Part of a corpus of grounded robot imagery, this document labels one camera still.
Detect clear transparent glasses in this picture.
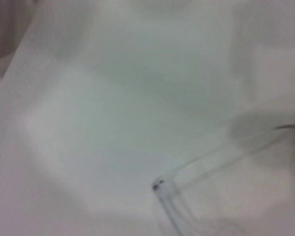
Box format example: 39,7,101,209
151,124,295,236

